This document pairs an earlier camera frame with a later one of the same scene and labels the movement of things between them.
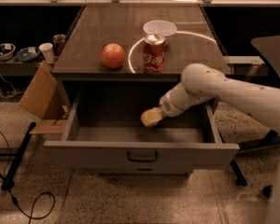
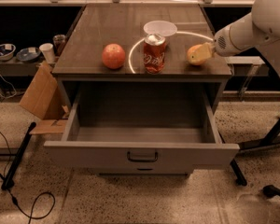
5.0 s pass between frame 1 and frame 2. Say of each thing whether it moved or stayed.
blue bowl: stayed
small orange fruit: moved
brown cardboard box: stayed
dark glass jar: stayed
